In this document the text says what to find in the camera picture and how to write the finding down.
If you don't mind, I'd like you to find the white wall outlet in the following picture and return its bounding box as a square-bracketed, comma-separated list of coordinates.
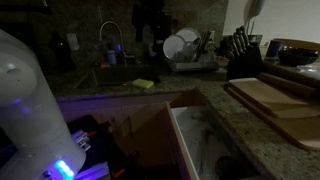
[66, 34, 80, 51]

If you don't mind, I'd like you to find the wooden cutting board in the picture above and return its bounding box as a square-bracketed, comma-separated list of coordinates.
[229, 78, 320, 119]
[227, 88, 320, 151]

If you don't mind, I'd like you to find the black knife block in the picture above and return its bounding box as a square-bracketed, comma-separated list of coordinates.
[218, 26, 266, 80]

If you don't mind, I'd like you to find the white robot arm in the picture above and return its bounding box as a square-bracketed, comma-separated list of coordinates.
[0, 30, 86, 180]

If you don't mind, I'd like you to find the white plate front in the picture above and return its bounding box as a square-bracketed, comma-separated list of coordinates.
[163, 35, 186, 61]

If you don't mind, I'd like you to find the kitchen sink basin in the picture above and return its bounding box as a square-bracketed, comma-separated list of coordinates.
[76, 65, 160, 89]

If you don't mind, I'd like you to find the open white drawer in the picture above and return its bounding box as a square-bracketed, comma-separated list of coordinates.
[167, 105, 265, 180]

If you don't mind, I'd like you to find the grey dish rack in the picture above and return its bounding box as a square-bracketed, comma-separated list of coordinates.
[165, 52, 219, 72]

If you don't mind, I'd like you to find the lower wooden cutting board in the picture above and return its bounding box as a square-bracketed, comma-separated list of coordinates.
[227, 88, 320, 151]

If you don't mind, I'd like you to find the chrome gooseneck faucet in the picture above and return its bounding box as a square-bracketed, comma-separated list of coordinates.
[99, 21, 135, 66]

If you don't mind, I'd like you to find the white plate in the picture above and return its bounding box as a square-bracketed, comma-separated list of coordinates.
[163, 35, 186, 61]
[177, 28, 200, 43]

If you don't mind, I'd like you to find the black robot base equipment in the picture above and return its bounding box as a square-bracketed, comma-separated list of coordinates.
[0, 114, 141, 180]

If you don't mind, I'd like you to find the yellow sponge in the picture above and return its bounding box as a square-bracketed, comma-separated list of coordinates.
[132, 79, 154, 89]

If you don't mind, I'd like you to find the dark bowl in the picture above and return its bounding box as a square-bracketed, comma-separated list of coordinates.
[278, 48, 319, 66]

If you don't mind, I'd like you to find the upper wooden cutting board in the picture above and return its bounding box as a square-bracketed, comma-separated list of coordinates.
[229, 78, 320, 119]

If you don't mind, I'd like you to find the blue soap bottle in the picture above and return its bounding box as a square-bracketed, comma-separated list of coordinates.
[107, 50, 117, 65]

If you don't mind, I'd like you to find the wooden rolling pin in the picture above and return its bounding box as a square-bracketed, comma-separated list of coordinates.
[257, 73, 320, 99]

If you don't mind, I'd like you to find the white plate rear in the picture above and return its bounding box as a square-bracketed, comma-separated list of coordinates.
[177, 28, 200, 43]

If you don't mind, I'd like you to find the dark bottle on counter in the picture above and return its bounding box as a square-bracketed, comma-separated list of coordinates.
[49, 32, 76, 72]

